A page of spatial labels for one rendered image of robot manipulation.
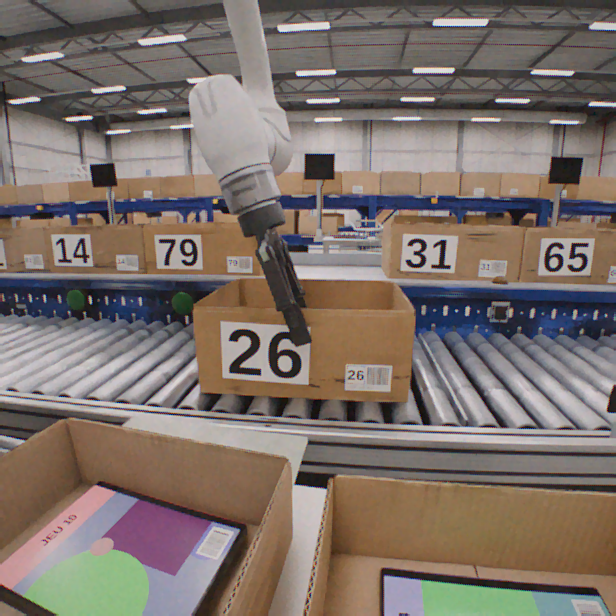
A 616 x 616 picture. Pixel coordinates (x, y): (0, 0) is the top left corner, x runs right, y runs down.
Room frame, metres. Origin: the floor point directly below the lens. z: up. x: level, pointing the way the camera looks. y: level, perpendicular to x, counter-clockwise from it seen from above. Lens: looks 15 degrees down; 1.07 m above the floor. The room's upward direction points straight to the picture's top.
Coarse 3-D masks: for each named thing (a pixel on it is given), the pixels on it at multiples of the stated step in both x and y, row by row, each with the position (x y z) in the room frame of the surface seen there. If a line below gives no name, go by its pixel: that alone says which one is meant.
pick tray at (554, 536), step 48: (336, 480) 0.26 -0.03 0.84; (384, 480) 0.26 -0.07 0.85; (336, 528) 0.26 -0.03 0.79; (384, 528) 0.26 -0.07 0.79; (432, 528) 0.25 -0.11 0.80; (480, 528) 0.24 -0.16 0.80; (528, 528) 0.24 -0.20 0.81; (576, 528) 0.23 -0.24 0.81; (336, 576) 0.24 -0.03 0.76; (480, 576) 0.23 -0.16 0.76; (528, 576) 0.22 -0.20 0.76; (576, 576) 0.22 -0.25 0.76
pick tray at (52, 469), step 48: (48, 432) 0.32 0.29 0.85; (96, 432) 0.34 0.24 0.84; (144, 432) 0.33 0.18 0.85; (0, 480) 0.26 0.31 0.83; (48, 480) 0.31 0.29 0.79; (96, 480) 0.34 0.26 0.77; (144, 480) 0.33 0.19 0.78; (192, 480) 0.31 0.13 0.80; (240, 480) 0.30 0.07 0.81; (288, 480) 0.27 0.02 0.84; (0, 528) 0.25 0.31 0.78; (288, 528) 0.27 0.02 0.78; (240, 576) 0.17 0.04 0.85
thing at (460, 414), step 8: (424, 344) 0.88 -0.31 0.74; (424, 352) 0.87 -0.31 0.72; (432, 360) 0.78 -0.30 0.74; (432, 368) 0.77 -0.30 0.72; (440, 376) 0.70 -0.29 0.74; (440, 384) 0.69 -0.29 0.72; (448, 384) 0.65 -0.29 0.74; (448, 392) 0.63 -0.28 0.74; (448, 400) 0.62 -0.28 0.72; (456, 400) 0.58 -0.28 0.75; (456, 408) 0.57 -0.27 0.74; (456, 416) 0.56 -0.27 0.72; (464, 416) 0.53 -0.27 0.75; (464, 424) 0.52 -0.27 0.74
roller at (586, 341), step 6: (582, 336) 0.92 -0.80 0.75; (582, 342) 0.90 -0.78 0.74; (588, 342) 0.88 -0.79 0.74; (594, 342) 0.87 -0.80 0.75; (588, 348) 0.86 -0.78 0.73; (594, 348) 0.85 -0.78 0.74; (600, 348) 0.83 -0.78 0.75; (606, 348) 0.82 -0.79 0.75; (600, 354) 0.81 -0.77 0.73; (606, 354) 0.80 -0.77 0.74; (612, 354) 0.78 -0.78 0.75; (612, 360) 0.77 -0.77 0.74
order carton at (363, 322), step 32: (224, 288) 0.78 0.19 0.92; (256, 288) 0.89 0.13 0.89; (320, 288) 0.87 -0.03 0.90; (352, 288) 0.87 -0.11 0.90; (384, 288) 0.86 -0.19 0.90; (224, 320) 0.60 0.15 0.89; (256, 320) 0.59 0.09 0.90; (320, 320) 0.58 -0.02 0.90; (352, 320) 0.58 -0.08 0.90; (384, 320) 0.57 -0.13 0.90; (320, 352) 0.58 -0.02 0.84; (352, 352) 0.58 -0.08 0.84; (384, 352) 0.57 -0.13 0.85; (224, 384) 0.60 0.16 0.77; (256, 384) 0.60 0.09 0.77; (288, 384) 0.59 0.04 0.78; (320, 384) 0.58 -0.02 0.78
